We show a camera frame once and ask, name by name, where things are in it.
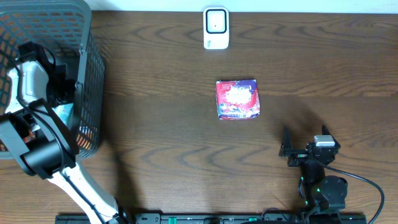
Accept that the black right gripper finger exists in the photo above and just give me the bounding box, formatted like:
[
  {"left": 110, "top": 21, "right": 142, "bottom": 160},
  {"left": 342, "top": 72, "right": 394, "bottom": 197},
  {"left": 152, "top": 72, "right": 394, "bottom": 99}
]
[
  {"left": 322, "top": 125, "right": 340, "bottom": 147},
  {"left": 279, "top": 126, "right": 293, "bottom": 157}
]

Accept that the mint green snack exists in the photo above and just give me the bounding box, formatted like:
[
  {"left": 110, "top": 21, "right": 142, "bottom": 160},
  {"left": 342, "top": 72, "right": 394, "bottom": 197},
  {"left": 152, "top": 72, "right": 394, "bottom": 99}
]
[{"left": 53, "top": 103, "right": 73, "bottom": 126}]

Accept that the grey plastic mesh basket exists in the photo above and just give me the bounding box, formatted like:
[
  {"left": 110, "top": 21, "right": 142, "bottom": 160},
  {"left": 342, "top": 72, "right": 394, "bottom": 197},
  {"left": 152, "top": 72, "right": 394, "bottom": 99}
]
[{"left": 1, "top": 0, "right": 105, "bottom": 158}]

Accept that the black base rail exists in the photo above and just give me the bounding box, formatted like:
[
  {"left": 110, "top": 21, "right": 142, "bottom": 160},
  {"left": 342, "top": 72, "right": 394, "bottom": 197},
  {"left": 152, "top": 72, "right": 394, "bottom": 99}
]
[{"left": 55, "top": 213, "right": 367, "bottom": 224}]

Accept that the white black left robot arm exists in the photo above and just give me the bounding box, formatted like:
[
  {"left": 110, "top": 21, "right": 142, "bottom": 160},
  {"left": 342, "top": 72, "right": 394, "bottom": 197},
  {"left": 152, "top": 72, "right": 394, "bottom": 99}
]
[{"left": 1, "top": 42, "right": 133, "bottom": 223}]

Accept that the red purple snack bag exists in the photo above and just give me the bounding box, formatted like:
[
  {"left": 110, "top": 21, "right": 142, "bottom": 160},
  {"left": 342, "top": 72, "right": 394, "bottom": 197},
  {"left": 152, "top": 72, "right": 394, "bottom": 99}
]
[{"left": 215, "top": 80, "right": 261, "bottom": 120}]

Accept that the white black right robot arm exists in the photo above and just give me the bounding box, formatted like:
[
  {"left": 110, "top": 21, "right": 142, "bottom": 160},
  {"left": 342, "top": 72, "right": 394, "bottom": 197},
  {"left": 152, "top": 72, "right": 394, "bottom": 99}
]
[{"left": 279, "top": 125, "right": 348, "bottom": 223}]

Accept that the orange Top chocolate bar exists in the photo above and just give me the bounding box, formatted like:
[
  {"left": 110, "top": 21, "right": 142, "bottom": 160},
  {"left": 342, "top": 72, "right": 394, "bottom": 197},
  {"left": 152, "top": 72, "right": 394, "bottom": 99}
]
[{"left": 22, "top": 131, "right": 36, "bottom": 144}]

